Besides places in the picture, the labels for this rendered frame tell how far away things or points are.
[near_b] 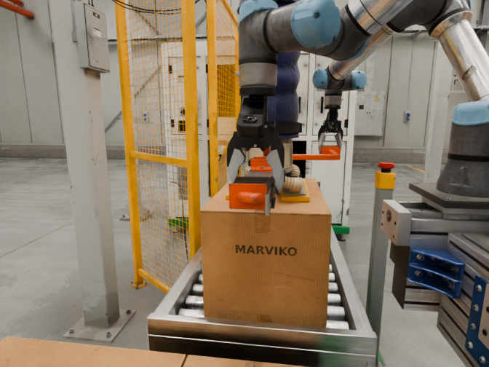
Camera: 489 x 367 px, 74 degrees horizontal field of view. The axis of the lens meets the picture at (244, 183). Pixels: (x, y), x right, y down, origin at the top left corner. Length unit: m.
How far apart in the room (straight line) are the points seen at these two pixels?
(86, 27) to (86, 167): 0.69
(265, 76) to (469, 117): 0.54
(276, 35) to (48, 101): 11.73
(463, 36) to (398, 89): 9.07
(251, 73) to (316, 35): 0.14
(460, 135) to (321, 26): 0.53
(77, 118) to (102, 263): 0.80
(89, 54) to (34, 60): 10.68
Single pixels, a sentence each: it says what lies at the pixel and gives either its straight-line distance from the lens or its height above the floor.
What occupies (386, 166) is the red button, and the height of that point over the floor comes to 1.03.
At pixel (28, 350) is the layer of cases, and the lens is 1.27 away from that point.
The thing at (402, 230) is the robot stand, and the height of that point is 0.95.
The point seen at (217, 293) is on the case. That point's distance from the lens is 1.11.
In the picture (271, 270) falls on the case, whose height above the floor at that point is 0.76.
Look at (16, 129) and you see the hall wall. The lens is 12.99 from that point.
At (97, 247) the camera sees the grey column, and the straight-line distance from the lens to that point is 2.02.
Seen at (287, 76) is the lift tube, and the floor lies 1.37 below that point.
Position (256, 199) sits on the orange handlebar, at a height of 1.08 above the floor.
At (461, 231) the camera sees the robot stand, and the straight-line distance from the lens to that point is 0.98.
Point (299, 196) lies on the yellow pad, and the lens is 1.10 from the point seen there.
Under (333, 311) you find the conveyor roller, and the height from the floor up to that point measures 0.54.
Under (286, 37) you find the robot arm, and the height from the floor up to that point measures 1.36.
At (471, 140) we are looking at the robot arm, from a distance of 0.96.
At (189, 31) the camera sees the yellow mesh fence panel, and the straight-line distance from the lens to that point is 1.75.
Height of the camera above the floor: 1.22
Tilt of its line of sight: 11 degrees down
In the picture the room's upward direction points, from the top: straight up
